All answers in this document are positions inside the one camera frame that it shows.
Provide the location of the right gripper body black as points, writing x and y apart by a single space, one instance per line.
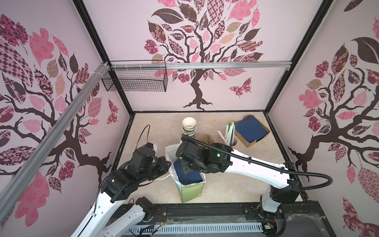
188 168

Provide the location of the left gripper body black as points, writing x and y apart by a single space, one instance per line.
158 169

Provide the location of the dark blue napkin single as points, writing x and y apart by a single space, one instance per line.
186 179

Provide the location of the paper gift bag with handles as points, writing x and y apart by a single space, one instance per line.
190 186

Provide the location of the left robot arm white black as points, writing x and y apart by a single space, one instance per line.
117 187

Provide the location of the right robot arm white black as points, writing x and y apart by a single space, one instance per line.
283 188

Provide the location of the brown pulp cup carrier stack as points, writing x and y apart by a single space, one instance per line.
206 139

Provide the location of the pink bucket straw holder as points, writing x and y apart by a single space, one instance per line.
234 142

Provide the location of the stack of paper cups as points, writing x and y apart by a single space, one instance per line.
189 126

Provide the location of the white slotted cable duct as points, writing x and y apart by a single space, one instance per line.
193 229

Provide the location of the black wire basket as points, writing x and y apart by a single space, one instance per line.
136 76

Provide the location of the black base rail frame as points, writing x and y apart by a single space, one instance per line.
300 219

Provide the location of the aluminium rail left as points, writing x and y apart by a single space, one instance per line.
22 178

